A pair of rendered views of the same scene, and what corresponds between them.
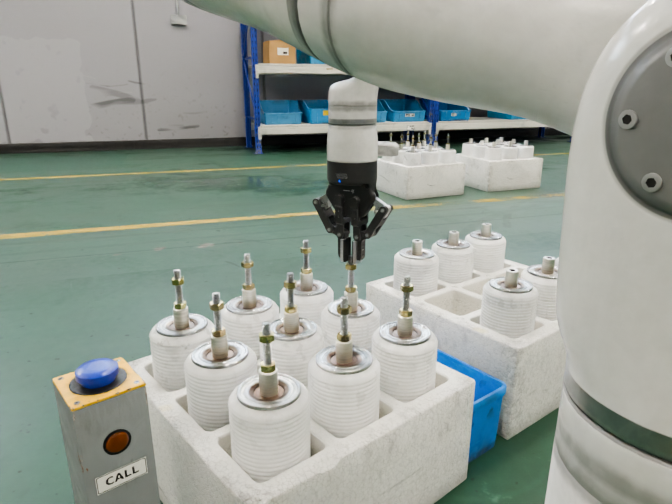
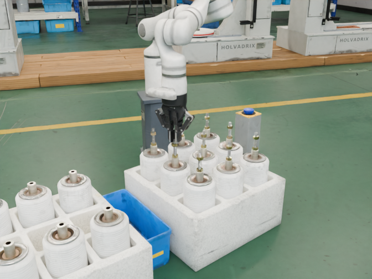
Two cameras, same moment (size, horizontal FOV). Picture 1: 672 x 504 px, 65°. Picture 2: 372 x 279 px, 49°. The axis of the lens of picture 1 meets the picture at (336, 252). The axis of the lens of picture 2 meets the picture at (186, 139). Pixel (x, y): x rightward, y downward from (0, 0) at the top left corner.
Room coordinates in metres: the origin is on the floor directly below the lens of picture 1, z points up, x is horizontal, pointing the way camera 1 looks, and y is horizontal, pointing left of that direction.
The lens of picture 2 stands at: (1.92, 0.05, 0.83)
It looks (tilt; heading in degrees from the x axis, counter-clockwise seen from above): 23 degrees down; 182
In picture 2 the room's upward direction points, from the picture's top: straight up
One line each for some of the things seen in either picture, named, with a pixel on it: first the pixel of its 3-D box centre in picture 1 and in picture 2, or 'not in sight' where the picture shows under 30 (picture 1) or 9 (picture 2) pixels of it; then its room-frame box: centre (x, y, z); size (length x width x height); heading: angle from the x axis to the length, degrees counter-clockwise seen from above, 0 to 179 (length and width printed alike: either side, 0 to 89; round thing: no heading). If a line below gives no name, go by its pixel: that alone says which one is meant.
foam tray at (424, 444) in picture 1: (294, 422); (202, 197); (0.71, 0.07, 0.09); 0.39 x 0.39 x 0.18; 40
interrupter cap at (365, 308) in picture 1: (350, 308); (175, 165); (0.78, -0.02, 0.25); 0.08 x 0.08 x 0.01
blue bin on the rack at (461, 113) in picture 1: (444, 109); not in sight; (5.79, -1.15, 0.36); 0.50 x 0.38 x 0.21; 19
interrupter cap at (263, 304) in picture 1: (249, 305); (228, 168); (0.80, 0.14, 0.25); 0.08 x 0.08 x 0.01
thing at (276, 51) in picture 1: (278, 53); not in sight; (5.19, 0.53, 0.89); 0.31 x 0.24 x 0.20; 18
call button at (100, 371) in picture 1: (97, 375); (248, 111); (0.46, 0.24, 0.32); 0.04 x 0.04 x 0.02
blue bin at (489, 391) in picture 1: (420, 388); (133, 228); (0.85, -0.16, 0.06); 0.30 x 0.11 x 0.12; 38
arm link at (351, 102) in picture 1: (359, 67); (170, 47); (0.78, -0.03, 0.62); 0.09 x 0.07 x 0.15; 66
